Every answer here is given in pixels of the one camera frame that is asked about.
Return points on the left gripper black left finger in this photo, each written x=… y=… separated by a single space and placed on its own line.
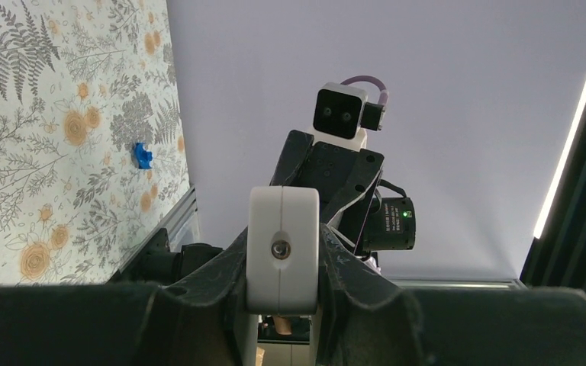
x=164 y=308

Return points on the blue plastic piece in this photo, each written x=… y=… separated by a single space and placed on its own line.
x=142 y=156

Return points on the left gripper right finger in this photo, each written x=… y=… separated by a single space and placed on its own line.
x=364 y=319

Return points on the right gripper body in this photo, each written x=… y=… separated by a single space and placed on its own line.
x=342 y=177

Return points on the ceiling light strip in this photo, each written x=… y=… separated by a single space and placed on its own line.
x=560 y=168

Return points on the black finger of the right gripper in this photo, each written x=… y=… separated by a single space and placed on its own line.
x=292 y=157

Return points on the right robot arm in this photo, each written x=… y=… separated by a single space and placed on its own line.
x=369 y=213

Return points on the floral patterned mat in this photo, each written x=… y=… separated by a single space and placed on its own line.
x=80 y=83

